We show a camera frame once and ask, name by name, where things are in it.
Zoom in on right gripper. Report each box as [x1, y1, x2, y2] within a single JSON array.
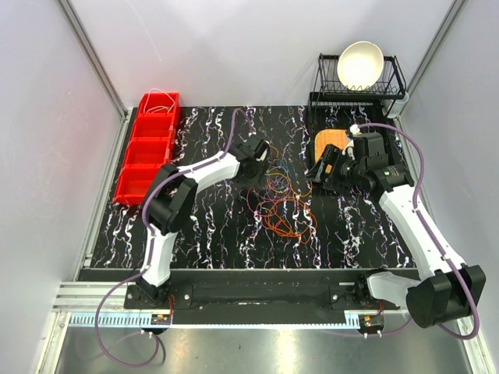
[[303, 144, 366, 196]]

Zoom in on blue cable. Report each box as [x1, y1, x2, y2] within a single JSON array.
[[272, 157, 293, 184]]

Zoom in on orange cable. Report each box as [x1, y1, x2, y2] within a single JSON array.
[[257, 196, 319, 245]]

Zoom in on white cable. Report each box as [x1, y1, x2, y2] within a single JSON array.
[[140, 88, 176, 116]]

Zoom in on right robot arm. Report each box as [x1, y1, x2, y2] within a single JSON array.
[[306, 126, 486, 336]]

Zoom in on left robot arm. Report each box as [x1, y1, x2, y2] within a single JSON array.
[[136, 136, 271, 309]]

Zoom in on orange woven mat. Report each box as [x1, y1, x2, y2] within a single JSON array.
[[313, 129, 349, 162]]

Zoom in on white cup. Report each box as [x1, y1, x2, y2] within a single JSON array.
[[382, 92, 409, 118]]

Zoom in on black dish rack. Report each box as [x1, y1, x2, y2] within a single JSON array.
[[308, 54, 407, 109]]

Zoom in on white bowl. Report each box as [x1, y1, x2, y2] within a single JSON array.
[[337, 41, 384, 91]]

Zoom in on red bin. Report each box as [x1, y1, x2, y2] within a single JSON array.
[[112, 164, 160, 206], [124, 138, 172, 165], [138, 91, 179, 115], [132, 115, 178, 139]]

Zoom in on red bin nearest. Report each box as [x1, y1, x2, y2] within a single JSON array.
[[112, 164, 160, 206]]

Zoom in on red bin farthest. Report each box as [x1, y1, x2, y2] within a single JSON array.
[[138, 91, 179, 115]]

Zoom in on left purple robot hose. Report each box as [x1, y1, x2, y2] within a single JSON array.
[[93, 108, 254, 369]]

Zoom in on purple robot hose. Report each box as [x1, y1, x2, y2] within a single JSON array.
[[358, 122, 480, 340], [93, 108, 254, 369]]

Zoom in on right purple robot hose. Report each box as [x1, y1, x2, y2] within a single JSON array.
[[358, 122, 480, 340]]

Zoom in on aluminium frame post right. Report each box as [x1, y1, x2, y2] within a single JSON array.
[[408, 0, 469, 98]]

